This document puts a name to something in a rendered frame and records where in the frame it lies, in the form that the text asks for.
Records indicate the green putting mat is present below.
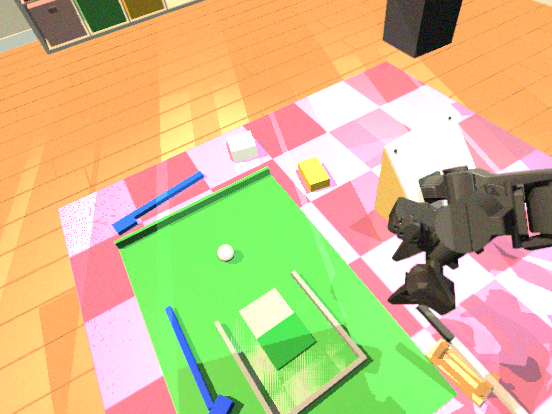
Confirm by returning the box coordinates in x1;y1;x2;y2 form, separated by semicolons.
119;174;457;414

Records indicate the white golf ball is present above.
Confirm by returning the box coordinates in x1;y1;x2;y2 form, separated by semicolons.
217;244;234;261

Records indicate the blue putter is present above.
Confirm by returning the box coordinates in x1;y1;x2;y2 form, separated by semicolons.
164;306;235;414
113;171;204;236

